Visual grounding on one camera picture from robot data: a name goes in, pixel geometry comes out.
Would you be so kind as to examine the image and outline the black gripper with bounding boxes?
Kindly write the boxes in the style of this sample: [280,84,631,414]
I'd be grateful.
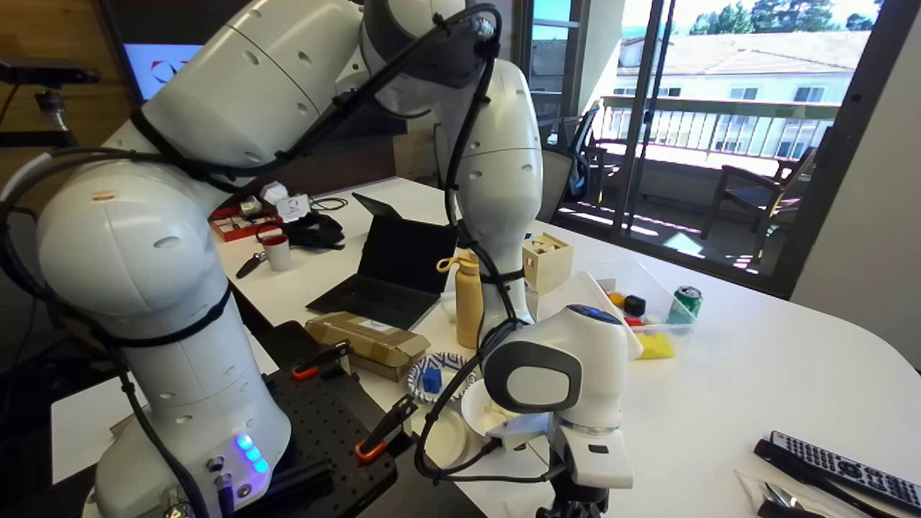
[550,476,609,518]

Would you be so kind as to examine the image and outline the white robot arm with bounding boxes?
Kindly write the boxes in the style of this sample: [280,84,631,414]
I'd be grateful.
[9,0,634,518]

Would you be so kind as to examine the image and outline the white bowl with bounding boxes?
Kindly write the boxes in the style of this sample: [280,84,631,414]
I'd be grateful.
[459,380,513,438]

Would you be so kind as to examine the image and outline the white round lid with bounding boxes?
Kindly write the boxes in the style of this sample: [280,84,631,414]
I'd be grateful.
[415,409,470,468]

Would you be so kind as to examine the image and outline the blue patterned plate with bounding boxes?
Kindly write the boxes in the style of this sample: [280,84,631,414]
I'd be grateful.
[405,351,465,402]

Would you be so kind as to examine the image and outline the black orange clamp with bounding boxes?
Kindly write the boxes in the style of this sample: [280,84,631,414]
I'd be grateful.
[291,343,352,381]
[354,394,416,463]

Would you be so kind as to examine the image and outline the wooden tray of blocks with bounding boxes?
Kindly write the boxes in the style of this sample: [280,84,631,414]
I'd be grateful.
[606,291,672,360]

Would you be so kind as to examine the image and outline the teal can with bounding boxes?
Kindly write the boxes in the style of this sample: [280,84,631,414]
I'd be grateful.
[667,285,701,325]

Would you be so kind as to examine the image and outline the black mounting board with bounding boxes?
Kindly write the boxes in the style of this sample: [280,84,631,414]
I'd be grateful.
[236,322,483,518]

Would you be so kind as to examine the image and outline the yellow water bottle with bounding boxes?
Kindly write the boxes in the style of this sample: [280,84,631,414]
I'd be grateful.
[438,250,483,348]

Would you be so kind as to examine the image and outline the wooden shape sorter cube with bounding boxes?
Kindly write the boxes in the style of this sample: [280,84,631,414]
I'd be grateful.
[523,232,572,292]

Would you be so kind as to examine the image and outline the cardboard box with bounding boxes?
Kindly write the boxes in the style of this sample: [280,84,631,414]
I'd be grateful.
[306,309,429,380]

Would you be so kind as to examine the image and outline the black laptop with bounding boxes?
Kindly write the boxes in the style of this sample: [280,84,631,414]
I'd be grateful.
[307,191,457,328]

